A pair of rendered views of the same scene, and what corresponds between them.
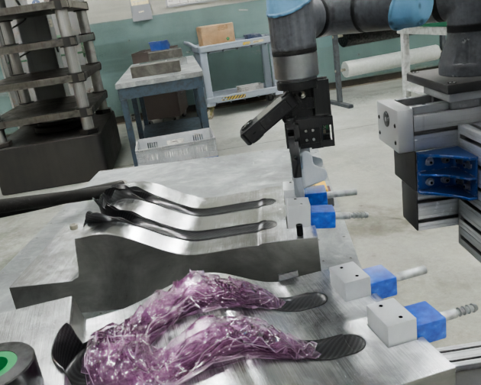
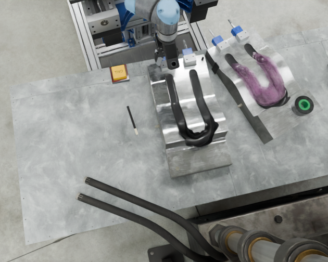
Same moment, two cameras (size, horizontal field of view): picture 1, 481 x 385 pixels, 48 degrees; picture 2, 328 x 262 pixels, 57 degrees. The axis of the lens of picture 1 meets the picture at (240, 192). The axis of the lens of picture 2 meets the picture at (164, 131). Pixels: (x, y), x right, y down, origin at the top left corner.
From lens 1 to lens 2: 1.51 m
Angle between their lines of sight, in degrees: 78
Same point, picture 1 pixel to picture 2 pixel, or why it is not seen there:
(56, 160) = not seen: outside the picture
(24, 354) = (299, 99)
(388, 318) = (246, 35)
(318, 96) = not seen: hidden behind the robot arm
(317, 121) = not seen: hidden behind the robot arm
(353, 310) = (233, 47)
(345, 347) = (248, 48)
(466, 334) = (43, 73)
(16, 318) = (271, 126)
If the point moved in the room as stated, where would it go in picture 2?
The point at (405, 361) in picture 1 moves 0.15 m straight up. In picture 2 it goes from (252, 35) to (264, 15)
